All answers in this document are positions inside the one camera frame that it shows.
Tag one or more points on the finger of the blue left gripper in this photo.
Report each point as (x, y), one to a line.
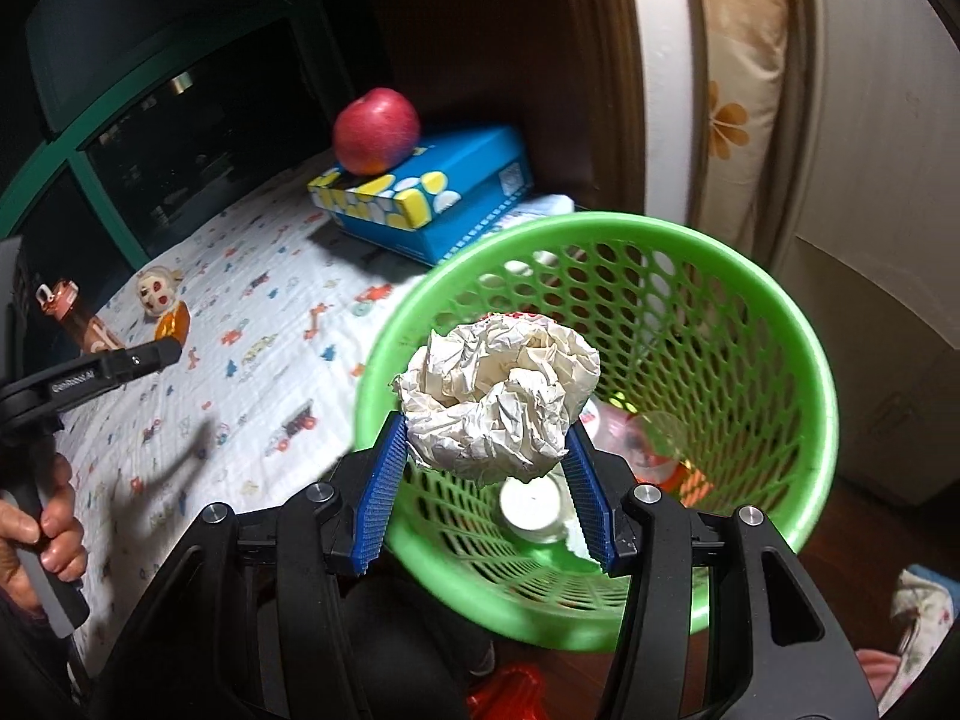
(140, 361)

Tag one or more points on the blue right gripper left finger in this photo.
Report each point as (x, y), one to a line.
(383, 467)

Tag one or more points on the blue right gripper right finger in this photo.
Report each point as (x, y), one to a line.
(594, 513)

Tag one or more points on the white round plastic lid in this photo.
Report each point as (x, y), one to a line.
(534, 511)

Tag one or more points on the white paper ball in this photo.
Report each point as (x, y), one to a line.
(495, 398)

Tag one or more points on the person's left hand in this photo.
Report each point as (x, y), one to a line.
(64, 554)

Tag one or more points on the clear plastic cup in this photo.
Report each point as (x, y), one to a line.
(645, 442)

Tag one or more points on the orange snack bag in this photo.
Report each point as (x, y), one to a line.
(174, 323)

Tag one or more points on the orange water bottle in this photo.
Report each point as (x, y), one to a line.
(62, 303)

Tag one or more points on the green mesh waste basket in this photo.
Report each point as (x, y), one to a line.
(703, 357)

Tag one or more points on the white printed table cloth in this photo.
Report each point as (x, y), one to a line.
(284, 311)

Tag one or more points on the blue yellow tissue box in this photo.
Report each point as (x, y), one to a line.
(451, 190)

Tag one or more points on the red apple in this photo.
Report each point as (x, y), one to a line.
(376, 132)

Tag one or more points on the white cabinet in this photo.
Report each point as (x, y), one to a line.
(870, 250)

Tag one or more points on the beige floral pillow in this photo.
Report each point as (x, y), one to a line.
(746, 43)

